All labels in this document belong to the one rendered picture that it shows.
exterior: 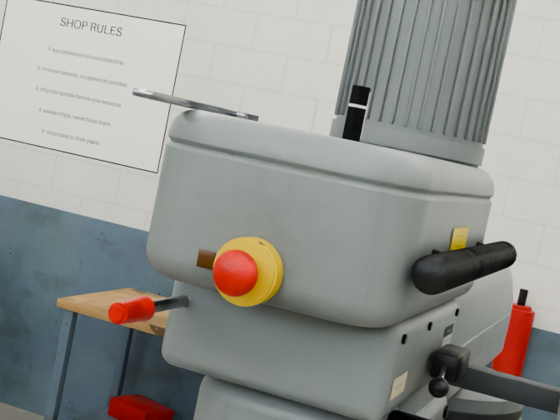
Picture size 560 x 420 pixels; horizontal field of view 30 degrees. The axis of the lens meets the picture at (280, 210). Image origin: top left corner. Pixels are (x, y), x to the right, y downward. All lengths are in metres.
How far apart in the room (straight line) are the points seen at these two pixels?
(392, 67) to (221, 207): 0.42
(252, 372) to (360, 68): 0.45
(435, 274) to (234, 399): 0.29
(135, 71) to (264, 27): 0.80
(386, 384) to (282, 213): 0.20
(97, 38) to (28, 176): 0.91
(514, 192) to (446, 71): 4.06
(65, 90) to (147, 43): 0.58
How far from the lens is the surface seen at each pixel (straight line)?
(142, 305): 0.95
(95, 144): 6.10
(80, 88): 6.18
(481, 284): 1.53
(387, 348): 0.99
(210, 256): 0.94
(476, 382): 1.40
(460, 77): 1.29
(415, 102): 1.27
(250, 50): 5.74
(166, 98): 0.92
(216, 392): 1.10
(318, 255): 0.90
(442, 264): 0.91
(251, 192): 0.92
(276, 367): 1.03
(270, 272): 0.90
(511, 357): 5.22
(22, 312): 6.36
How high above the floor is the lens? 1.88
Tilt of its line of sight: 4 degrees down
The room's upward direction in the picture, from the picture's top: 12 degrees clockwise
